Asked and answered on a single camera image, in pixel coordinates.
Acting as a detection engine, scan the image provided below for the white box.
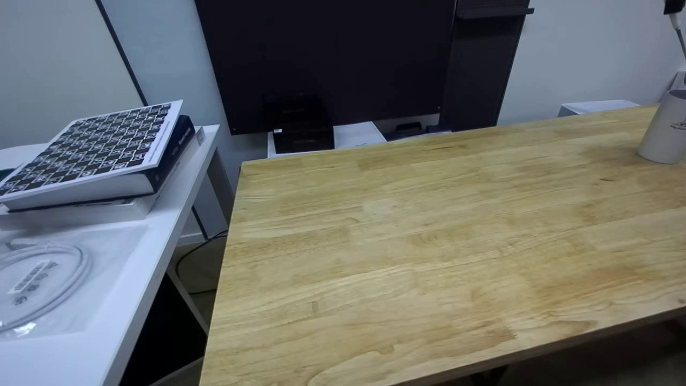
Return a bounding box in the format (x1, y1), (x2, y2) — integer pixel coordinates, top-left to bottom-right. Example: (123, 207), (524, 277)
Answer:
(555, 99), (642, 120)

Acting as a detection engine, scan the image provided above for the large black monitor screen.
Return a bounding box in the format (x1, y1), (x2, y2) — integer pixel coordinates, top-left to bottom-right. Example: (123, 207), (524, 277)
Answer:
(193, 0), (459, 137)

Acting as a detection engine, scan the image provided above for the checkered calibration board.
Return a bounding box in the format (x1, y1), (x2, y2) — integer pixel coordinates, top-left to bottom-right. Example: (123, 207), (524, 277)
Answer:
(0, 99), (196, 215)

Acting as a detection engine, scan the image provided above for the dark tall cabinet panel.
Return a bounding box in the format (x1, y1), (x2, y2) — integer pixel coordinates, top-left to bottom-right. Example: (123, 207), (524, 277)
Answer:
(438, 0), (535, 132)

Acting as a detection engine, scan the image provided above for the black monitor stand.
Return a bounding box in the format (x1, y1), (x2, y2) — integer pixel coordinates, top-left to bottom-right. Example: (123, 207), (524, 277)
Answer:
(272, 91), (336, 153)

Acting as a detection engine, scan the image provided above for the black diagonal wall cable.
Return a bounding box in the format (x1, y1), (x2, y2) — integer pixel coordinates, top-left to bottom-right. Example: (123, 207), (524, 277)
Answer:
(93, 0), (150, 106)

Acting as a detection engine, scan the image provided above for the white low shelf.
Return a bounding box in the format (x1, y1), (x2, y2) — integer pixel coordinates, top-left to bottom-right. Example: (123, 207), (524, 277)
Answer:
(265, 112), (442, 158)

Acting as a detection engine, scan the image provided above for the white ceramic mug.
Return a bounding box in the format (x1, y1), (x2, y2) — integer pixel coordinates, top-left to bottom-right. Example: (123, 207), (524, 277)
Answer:
(637, 69), (686, 167)

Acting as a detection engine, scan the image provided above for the white side table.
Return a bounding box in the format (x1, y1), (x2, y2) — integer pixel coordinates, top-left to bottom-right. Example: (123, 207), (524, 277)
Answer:
(0, 121), (234, 386)

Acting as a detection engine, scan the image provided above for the dark floor cable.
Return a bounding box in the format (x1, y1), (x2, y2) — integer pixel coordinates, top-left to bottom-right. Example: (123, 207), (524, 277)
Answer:
(170, 234), (226, 296)

